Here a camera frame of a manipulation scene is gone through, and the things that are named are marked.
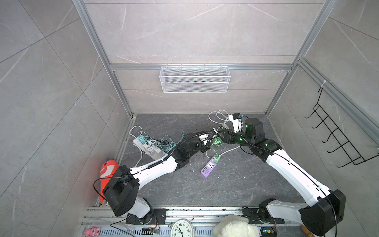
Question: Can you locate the white wire mesh basket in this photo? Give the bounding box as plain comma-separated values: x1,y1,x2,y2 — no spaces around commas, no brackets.
159,66,231,93

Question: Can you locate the white multicolour power strip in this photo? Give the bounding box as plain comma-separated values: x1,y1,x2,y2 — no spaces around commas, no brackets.
132,137,166,160

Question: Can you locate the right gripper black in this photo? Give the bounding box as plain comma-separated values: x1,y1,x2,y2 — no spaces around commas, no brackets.
216,128,255,148

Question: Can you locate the white analog clock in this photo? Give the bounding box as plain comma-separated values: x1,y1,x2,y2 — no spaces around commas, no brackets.
170,219,195,237

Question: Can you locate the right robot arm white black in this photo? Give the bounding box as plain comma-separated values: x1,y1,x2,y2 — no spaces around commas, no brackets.
216,116,346,237

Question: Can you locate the pink toy pig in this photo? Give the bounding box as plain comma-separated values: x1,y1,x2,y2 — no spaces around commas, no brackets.
83,227,101,237

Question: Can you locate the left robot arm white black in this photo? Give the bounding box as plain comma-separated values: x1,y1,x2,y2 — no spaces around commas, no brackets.
95,130,217,222

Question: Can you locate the aluminium front rail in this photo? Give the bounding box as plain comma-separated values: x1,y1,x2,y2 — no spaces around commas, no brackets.
76,206,307,237

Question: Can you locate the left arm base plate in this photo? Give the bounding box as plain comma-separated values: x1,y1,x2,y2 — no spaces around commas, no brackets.
125,208,167,225

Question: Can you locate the teal charger cable bundle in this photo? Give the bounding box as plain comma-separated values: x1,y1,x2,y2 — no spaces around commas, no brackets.
147,131,187,153

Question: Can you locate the white plush toy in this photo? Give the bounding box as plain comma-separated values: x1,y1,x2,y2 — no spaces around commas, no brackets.
212,215,260,237

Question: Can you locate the white power strip cable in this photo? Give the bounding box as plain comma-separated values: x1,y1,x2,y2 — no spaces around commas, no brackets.
129,125,144,168

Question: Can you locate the brown plush toy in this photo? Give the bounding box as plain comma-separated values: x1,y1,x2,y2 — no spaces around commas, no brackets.
302,225,315,237

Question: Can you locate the red toy vacuum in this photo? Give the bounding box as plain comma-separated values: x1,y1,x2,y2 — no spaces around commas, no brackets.
100,159,119,203

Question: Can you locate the black wire hook rack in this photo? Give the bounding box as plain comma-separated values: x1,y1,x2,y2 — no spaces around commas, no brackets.
304,88,379,168

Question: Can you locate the purple small power strip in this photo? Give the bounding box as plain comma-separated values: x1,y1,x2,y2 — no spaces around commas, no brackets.
200,159,217,178

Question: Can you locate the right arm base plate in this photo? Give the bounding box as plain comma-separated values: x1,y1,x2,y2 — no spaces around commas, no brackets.
241,206,285,225

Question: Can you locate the white cable of purple strip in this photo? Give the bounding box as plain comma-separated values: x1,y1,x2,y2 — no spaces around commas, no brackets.
208,110,241,158

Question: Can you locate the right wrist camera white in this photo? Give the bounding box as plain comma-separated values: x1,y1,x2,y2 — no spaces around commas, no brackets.
229,113,244,133

